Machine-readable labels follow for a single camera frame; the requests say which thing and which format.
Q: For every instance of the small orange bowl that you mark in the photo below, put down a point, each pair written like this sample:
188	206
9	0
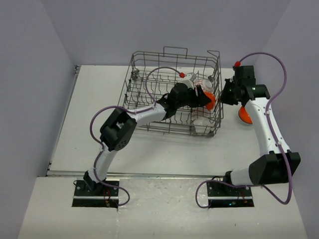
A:
243	115

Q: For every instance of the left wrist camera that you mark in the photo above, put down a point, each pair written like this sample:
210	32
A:
181	89

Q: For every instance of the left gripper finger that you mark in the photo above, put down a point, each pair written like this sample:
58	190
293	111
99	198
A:
202	98
193	105

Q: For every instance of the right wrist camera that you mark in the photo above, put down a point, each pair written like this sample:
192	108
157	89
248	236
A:
244	75

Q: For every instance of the red patterned white bowl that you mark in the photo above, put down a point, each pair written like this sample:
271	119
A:
205	85

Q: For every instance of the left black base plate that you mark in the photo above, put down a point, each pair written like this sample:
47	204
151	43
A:
82	189

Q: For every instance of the small white bowl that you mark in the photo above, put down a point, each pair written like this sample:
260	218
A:
202	126

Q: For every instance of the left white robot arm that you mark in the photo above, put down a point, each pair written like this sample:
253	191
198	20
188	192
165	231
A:
117	130

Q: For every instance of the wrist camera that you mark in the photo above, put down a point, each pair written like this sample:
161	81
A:
181	89
244	75

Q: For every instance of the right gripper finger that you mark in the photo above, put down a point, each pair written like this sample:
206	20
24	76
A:
227	83
221	97

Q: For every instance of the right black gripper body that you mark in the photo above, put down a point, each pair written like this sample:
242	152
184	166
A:
229	95

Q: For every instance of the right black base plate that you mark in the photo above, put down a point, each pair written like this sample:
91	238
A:
215	189

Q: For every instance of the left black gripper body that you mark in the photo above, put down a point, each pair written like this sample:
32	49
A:
191	97

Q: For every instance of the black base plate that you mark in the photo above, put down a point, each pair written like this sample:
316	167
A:
82	189
215	189

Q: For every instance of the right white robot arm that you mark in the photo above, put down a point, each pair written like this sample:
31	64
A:
277	163

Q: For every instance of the large orange bowl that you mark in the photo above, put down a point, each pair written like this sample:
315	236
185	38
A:
210	106

